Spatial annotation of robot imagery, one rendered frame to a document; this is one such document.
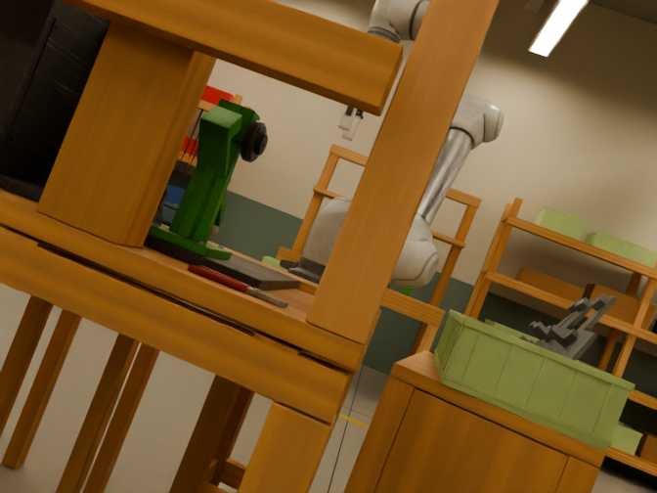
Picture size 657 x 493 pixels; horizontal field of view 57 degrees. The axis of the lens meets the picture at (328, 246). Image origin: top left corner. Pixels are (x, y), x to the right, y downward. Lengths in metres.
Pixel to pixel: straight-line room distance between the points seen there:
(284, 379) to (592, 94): 6.73
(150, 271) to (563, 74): 6.71
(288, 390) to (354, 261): 0.20
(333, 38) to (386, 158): 0.18
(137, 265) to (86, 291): 0.09
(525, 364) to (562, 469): 0.25
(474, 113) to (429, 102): 1.21
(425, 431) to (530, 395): 0.26
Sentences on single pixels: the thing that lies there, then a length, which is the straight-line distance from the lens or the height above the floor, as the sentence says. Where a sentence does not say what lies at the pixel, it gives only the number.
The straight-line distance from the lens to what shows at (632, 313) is 6.68.
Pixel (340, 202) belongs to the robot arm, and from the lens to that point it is 1.82.
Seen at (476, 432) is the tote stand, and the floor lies 0.71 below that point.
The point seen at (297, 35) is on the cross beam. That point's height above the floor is 1.24.
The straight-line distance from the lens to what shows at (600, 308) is 1.74.
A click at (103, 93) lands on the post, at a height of 1.08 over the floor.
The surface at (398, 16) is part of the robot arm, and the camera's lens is 1.68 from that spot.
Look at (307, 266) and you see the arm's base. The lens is 1.81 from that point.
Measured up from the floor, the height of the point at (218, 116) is 1.13.
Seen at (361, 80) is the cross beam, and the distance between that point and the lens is 0.84.
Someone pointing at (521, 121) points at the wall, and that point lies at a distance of 7.13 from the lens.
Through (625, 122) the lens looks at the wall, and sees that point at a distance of 7.43.
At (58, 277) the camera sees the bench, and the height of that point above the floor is 0.80.
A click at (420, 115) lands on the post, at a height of 1.21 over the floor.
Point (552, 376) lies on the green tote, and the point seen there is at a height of 0.91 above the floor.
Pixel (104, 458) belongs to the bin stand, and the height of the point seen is 0.15.
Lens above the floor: 0.98
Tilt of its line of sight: 1 degrees up
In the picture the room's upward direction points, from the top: 21 degrees clockwise
